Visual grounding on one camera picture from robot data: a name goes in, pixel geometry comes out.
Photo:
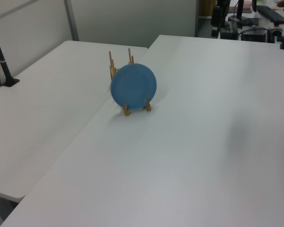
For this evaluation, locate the black monitor stand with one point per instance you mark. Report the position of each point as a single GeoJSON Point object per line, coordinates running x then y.
{"type": "Point", "coordinates": [239, 14]}

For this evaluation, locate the black computer keyboard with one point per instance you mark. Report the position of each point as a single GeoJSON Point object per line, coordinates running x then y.
{"type": "Point", "coordinates": [273, 13]}

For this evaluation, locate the black computer mouse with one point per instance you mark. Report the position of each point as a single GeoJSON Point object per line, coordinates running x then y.
{"type": "Point", "coordinates": [282, 3]}

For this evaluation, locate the black electronics box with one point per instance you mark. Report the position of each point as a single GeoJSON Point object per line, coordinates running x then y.
{"type": "Point", "coordinates": [254, 35]}

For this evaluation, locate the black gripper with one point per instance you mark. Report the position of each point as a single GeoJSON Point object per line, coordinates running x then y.
{"type": "Point", "coordinates": [216, 16]}

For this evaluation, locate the black camera pole with base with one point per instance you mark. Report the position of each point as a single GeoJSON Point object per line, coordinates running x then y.
{"type": "Point", "coordinates": [0, 59]}

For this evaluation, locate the wooden plate rack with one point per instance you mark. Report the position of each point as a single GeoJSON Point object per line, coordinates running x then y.
{"type": "Point", "coordinates": [112, 66]}

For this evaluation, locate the grey partition post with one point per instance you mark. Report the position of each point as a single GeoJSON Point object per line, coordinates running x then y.
{"type": "Point", "coordinates": [71, 19]}

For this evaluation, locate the blue round plate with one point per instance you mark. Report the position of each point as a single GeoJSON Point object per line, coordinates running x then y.
{"type": "Point", "coordinates": [132, 87]}

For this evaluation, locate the small black box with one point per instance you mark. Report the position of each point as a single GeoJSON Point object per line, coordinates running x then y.
{"type": "Point", "coordinates": [228, 35]}

